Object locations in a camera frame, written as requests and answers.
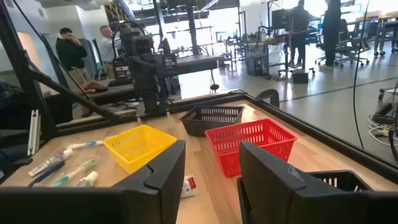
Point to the red white toothpaste tube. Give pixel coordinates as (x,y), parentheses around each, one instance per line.
(189,186)

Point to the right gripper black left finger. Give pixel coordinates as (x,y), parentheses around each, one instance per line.
(93,205)

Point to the wrapped green toothbrush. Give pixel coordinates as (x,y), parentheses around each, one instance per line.
(74,172)

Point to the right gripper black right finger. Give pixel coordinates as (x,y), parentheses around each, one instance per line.
(311,205)

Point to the grey workbench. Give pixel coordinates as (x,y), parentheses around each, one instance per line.
(258,62)

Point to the black desk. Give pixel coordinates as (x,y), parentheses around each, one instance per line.
(118,93)

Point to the black office chair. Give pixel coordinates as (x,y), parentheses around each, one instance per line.
(345,37)

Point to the silver aluminium bar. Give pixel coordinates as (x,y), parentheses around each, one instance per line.
(33,133)

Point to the black table clamp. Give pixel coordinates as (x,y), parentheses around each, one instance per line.
(273,95)

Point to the clear bags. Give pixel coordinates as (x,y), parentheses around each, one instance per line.
(88,143)

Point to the person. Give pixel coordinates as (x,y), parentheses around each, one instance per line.
(109,49)
(299,28)
(331,28)
(71,53)

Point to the black box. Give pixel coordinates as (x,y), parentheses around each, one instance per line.
(300,77)

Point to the purple toothpaste tube white cap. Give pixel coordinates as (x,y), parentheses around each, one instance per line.
(53,161)

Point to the black plastic basket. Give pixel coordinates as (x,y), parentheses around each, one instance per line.
(199,127)
(348,183)

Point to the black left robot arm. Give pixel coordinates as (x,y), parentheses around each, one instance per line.
(149,81)

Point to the blue disposable razor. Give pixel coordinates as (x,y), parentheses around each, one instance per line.
(46,175)

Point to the grey toothpaste tube white cap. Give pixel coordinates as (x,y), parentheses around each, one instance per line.
(88,180)

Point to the black monitor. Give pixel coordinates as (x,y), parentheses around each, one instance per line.
(280,18)

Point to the black aluminium rig frame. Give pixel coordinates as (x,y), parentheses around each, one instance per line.
(342,142)

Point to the red plastic basket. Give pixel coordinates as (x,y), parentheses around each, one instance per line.
(224,155)

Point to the yellow plastic basket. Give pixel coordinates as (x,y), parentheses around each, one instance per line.
(124,155)

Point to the black table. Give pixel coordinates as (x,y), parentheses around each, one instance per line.
(199,63)

